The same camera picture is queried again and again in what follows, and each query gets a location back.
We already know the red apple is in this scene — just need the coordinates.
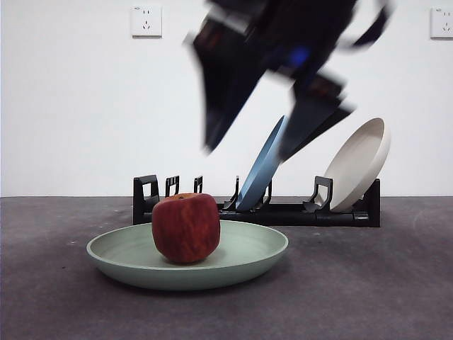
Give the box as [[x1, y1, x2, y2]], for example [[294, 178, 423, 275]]
[[151, 192, 221, 265]]

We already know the beige round plate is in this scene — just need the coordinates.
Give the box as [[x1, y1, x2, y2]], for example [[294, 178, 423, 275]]
[[323, 117, 392, 213]]

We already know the black plate rack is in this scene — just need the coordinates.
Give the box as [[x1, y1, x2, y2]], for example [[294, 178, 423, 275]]
[[132, 174, 382, 228]]

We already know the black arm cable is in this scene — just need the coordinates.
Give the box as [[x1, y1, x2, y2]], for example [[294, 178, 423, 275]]
[[348, 0, 396, 49]]

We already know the blue round plate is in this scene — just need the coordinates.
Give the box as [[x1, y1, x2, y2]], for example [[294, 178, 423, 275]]
[[235, 115, 287, 212]]

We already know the white wall socket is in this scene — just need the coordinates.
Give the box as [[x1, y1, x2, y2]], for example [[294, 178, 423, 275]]
[[131, 6, 164, 39], [430, 7, 453, 40]]

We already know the green round plate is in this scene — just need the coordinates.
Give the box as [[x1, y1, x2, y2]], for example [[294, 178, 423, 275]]
[[86, 219, 289, 292]]

